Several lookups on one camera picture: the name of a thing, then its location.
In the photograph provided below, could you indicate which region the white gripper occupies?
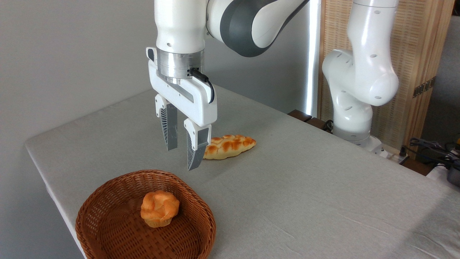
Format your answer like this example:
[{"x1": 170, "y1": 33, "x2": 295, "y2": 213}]
[{"x1": 146, "y1": 47, "x2": 218, "y2": 171}]

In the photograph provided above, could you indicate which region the round golden bread roll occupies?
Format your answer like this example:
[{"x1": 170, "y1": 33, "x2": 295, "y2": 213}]
[{"x1": 141, "y1": 191, "x2": 180, "y2": 228}]

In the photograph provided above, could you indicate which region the long braided bread loaf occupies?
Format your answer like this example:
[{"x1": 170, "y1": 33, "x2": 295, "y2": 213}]
[{"x1": 203, "y1": 135, "x2": 257, "y2": 160}]

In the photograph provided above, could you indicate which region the brown woven wicker basket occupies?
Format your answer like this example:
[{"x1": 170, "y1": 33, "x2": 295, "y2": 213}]
[{"x1": 75, "y1": 170, "x2": 217, "y2": 259}]

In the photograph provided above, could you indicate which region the dark brown wooden block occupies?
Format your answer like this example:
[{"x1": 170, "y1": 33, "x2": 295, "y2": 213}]
[{"x1": 287, "y1": 109, "x2": 312, "y2": 123}]

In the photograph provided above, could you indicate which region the grey tablecloth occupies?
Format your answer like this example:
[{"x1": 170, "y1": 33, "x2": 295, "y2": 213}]
[{"x1": 24, "y1": 85, "x2": 460, "y2": 259}]

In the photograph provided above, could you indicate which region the dark metal screen hinge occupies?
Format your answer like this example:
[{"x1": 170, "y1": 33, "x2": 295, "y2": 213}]
[{"x1": 413, "y1": 76, "x2": 436, "y2": 98}]

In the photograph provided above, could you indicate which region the wooden bamboo folding screen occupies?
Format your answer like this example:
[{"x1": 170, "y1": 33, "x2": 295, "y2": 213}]
[{"x1": 318, "y1": 0, "x2": 455, "y2": 151}]

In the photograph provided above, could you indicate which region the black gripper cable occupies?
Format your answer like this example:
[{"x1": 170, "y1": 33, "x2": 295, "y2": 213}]
[{"x1": 189, "y1": 68, "x2": 215, "y2": 104}]

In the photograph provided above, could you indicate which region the black cable bundle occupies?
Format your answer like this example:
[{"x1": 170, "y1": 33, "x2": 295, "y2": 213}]
[{"x1": 400, "y1": 138, "x2": 460, "y2": 164}]

